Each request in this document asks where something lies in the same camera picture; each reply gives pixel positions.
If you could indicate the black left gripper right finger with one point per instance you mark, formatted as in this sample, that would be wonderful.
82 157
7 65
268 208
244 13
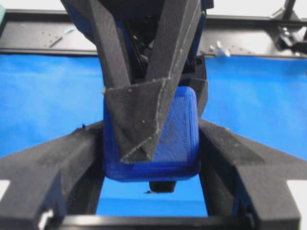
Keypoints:
240 178

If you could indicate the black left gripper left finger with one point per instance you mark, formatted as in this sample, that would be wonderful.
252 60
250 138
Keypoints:
46 182

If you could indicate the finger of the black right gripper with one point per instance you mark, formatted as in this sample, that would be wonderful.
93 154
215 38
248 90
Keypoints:
139 110
112 47

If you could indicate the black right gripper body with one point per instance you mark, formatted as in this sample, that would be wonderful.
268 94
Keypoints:
139 18

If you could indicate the blue cube block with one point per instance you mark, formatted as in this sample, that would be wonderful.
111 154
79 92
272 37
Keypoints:
177 154

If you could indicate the blue table cloth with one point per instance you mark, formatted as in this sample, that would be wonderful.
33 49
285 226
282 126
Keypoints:
45 97

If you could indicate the black metal frame rail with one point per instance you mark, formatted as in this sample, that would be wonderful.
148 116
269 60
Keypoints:
54 33

